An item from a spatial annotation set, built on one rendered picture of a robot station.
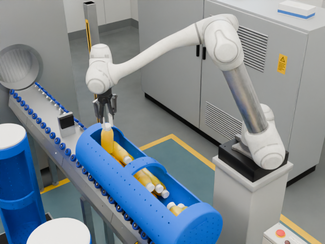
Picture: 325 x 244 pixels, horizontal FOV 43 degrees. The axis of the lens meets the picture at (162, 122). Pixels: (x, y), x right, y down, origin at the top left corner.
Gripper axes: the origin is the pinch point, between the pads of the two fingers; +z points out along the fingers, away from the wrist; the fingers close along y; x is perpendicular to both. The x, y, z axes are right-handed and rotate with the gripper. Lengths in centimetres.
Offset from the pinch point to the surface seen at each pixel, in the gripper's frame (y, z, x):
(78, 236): 38, 28, 36
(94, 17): -34, -29, -70
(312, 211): -160, 131, 34
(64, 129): 2, 34, -56
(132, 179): 8.0, 10.7, 35.3
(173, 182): -13.6, 21.4, 38.6
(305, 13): -173, -18, -14
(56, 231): 44, 28, 27
